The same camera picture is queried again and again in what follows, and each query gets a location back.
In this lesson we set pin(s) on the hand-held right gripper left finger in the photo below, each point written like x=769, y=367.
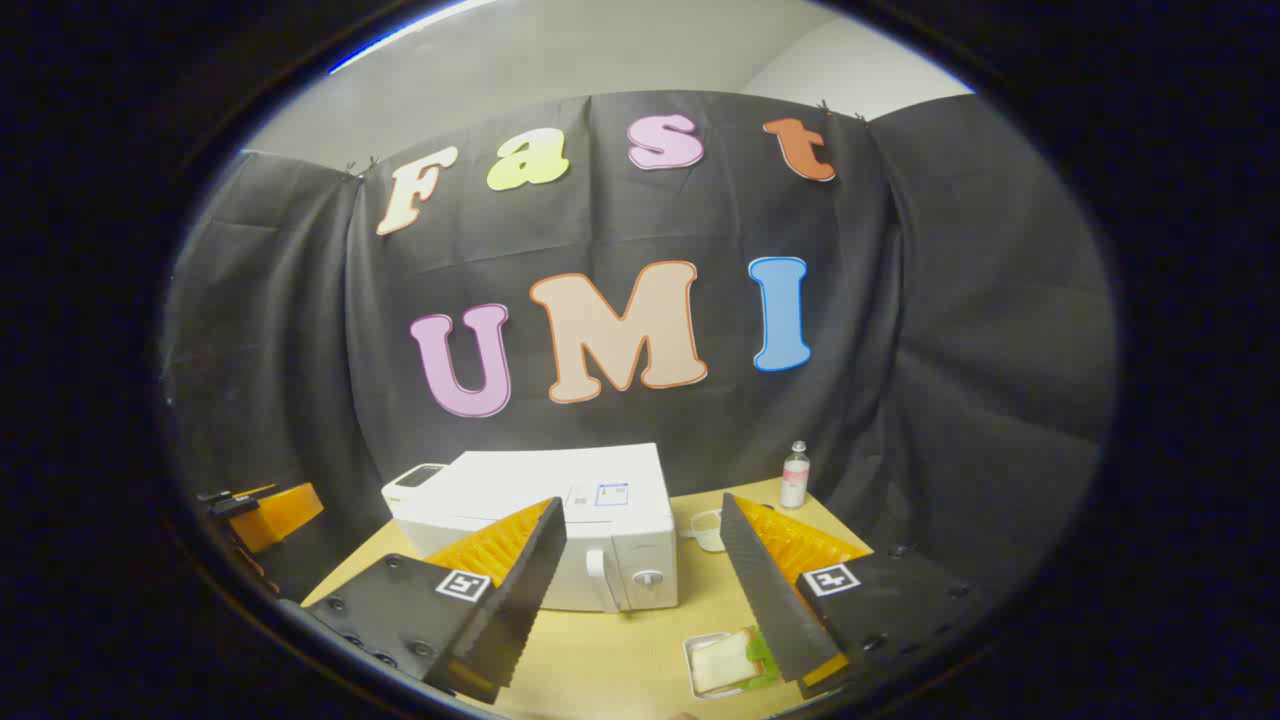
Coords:
x=525, y=590

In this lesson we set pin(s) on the lettuce sandwich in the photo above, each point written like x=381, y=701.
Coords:
x=725, y=660

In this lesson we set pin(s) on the clear bottle with pink label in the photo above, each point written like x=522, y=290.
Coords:
x=795, y=480

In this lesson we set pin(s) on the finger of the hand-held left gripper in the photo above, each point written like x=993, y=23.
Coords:
x=280, y=510

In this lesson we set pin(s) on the white microwave oven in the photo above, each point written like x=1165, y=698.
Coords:
x=600, y=480

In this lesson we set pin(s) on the white rectangular plastic tray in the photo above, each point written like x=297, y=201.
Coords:
x=690, y=670

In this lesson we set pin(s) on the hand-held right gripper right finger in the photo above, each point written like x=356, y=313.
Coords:
x=765, y=600

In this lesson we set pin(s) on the black backdrop cloth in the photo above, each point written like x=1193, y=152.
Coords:
x=620, y=230

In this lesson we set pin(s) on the white divided dish of grains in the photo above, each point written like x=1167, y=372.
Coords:
x=708, y=530

